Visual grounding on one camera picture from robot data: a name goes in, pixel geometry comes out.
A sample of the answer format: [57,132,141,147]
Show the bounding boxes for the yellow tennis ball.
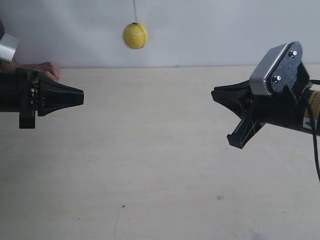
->
[122,22,149,50]

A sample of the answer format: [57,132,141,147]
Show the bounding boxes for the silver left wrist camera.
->
[0,33,20,63]

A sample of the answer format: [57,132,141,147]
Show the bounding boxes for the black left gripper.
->
[15,68,85,129]

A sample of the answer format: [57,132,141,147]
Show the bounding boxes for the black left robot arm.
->
[0,68,85,129]

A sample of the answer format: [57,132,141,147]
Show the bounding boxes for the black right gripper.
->
[211,80,310,149]

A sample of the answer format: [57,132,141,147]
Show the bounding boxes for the person's bare hand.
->
[16,62,60,82]

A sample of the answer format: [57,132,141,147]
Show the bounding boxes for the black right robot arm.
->
[211,81,320,149]

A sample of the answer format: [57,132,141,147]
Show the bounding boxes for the person's forearm with grey sleeve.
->
[0,18,20,73]

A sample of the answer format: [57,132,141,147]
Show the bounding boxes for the thin black hanging string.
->
[132,0,139,25]

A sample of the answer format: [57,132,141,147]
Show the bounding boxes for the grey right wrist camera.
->
[249,41,310,96]

